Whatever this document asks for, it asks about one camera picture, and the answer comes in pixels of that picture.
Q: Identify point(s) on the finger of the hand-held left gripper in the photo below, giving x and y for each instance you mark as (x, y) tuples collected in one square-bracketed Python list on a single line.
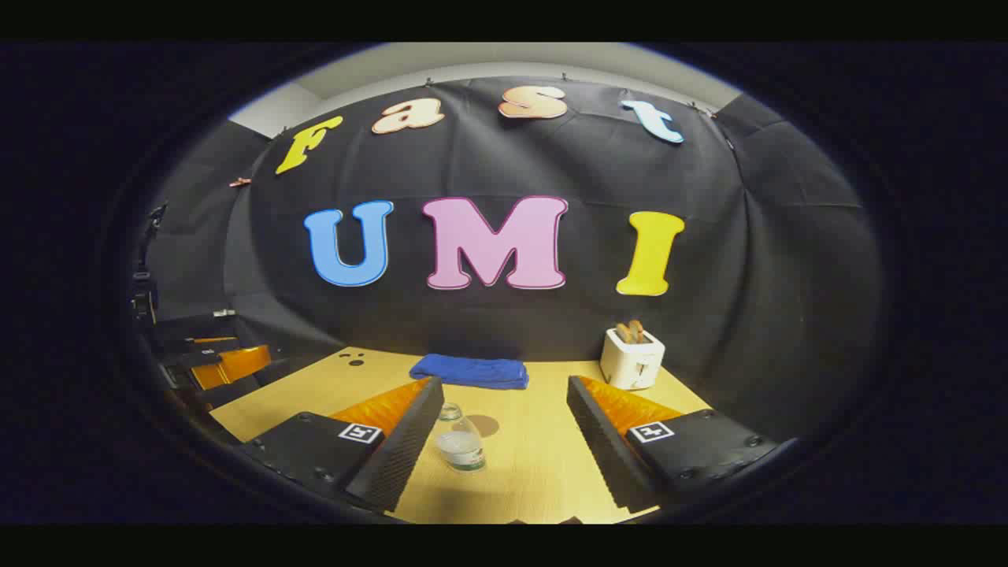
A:
[(240, 364), (209, 344)]

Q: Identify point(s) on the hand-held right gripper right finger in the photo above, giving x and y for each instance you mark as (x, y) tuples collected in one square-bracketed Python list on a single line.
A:
[(602, 449)]

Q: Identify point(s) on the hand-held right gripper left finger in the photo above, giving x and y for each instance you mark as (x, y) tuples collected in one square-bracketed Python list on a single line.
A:
[(402, 449)]

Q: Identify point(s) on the clear plastic water bottle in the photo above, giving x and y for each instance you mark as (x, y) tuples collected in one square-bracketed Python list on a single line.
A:
[(461, 445)]

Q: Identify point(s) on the round brown coaster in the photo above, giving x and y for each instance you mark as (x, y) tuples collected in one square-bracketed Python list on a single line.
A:
[(488, 426)]

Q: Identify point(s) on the black tripod stand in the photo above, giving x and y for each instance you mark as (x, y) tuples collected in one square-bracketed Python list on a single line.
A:
[(145, 272)]

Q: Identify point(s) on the white toaster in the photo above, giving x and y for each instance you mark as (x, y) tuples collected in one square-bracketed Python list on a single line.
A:
[(630, 364)]

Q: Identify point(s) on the blue folded towel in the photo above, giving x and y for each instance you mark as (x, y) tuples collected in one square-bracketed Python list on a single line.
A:
[(472, 370)]

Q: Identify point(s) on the brown toast slice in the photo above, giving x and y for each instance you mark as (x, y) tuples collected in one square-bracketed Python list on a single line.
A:
[(623, 332), (637, 330)]

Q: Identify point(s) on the black backdrop cloth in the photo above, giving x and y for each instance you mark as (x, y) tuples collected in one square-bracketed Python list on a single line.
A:
[(551, 157)]

